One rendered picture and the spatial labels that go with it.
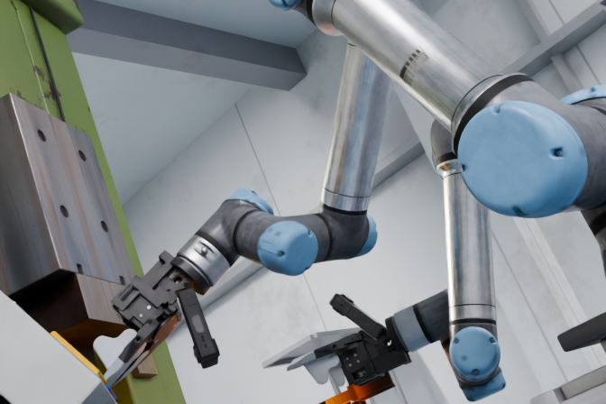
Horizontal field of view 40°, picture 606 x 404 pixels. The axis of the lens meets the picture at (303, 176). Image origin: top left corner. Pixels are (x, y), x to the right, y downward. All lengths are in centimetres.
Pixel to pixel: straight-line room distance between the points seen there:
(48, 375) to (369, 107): 58
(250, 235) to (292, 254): 8
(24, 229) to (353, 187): 71
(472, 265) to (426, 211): 396
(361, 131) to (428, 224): 410
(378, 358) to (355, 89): 53
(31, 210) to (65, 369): 76
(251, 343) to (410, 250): 158
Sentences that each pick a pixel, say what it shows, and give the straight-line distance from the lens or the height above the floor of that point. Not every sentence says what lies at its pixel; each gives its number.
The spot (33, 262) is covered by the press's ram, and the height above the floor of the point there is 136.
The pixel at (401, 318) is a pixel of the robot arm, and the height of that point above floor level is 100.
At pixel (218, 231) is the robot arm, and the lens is 126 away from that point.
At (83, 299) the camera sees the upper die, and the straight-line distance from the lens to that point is 166.
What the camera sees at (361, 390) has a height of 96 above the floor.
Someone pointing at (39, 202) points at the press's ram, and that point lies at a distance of 169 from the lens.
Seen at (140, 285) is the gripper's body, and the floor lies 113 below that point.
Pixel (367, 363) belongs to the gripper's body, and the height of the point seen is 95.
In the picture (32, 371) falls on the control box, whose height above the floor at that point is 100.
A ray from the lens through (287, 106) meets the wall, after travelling 610.
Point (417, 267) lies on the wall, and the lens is 538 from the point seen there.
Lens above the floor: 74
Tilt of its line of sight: 21 degrees up
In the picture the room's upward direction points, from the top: 23 degrees counter-clockwise
